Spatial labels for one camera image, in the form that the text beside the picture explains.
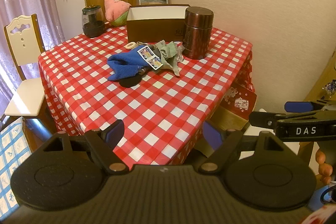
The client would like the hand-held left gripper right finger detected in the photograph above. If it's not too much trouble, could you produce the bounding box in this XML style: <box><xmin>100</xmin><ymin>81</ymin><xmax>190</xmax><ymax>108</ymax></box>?
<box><xmin>198</xmin><ymin>120</ymin><xmax>286</xmax><ymax>174</ymax></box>

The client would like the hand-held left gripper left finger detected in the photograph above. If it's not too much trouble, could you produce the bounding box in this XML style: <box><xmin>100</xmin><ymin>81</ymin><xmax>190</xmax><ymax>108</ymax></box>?
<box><xmin>39</xmin><ymin>119</ymin><xmax>130</xmax><ymax>175</ymax></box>

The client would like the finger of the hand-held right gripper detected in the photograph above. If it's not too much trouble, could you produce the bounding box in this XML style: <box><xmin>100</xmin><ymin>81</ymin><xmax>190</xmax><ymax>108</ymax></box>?
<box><xmin>248</xmin><ymin>111</ymin><xmax>311</xmax><ymax>133</ymax></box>
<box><xmin>284</xmin><ymin>99</ymin><xmax>336</xmax><ymax>113</ymax></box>

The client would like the black sock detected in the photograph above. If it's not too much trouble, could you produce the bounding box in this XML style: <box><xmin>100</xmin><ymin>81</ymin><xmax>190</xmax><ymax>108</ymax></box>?
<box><xmin>120</xmin><ymin>67</ymin><xmax>148</xmax><ymax>88</ymax></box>

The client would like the green cloth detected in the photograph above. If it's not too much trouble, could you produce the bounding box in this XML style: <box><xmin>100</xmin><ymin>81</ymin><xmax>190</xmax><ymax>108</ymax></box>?
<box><xmin>155</xmin><ymin>40</ymin><xmax>184</xmax><ymax>76</ymax></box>

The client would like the brown cardboard box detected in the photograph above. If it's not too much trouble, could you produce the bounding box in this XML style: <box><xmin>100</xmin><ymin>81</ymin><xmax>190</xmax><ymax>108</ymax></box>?
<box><xmin>126</xmin><ymin>4</ymin><xmax>191</xmax><ymax>43</ymax></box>

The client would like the person's right hand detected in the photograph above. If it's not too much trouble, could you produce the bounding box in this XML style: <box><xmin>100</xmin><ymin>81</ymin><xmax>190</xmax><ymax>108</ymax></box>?
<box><xmin>315</xmin><ymin>149</ymin><xmax>333</xmax><ymax>186</ymax></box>

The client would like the plain cardboard carton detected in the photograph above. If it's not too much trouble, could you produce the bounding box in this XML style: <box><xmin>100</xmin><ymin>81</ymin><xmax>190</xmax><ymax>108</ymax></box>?
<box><xmin>210</xmin><ymin>106</ymin><xmax>249</xmax><ymax>135</ymax></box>

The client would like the red gift bag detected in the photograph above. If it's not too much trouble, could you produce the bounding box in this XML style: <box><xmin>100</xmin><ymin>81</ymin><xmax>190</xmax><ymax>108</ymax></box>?
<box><xmin>222</xmin><ymin>82</ymin><xmax>257</xmax><ymax>121</ymax></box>

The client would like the red checked tablecloth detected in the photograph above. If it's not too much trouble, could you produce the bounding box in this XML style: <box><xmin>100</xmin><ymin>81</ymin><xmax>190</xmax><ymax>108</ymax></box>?
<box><xmin>37</xmin><ymin>21</ymin><xmax>256</xmax><ymax>165</ymax></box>

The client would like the printed paper label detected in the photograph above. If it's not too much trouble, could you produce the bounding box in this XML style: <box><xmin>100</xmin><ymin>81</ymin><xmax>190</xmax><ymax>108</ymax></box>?
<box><xmin>137</xmin><ymin>46</ymin><xmax>164</xmax><ymax>70</ymax></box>

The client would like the white wooden chair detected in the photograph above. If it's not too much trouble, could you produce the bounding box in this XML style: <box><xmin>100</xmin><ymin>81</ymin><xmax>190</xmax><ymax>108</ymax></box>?
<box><xmin>4</xmin><ymin>14</ymin><xmax>46</xmax><ymax>118</ymax></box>

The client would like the brown metal canister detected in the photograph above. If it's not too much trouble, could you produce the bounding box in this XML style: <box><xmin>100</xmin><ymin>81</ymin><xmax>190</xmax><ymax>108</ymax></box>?
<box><xmin>182</xmin><ymin>6</ymin><xmax>214</xmax><ymax>60</ymax></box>

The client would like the blue white checked cloth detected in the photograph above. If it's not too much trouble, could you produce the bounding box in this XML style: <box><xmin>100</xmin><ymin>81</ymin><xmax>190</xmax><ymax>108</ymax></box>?
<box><xmin>0</xmin><ymin>116</ymin><xmax>32</xmax><ymax>203</ymax></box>

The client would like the dark glass jar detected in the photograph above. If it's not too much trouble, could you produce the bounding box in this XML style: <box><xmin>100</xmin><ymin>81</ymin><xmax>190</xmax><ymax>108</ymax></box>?
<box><xmin>81</xmin><ymin>5</ymin><xmax>105</xmax><ymax>38</ymax></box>

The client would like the pink starfish plush toy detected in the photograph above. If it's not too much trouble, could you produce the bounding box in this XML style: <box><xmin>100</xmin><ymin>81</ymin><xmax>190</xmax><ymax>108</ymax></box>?
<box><xmin>104</xmin><ymin>0</ymin><xmax>132</xmax><ymax>27</ymax></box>

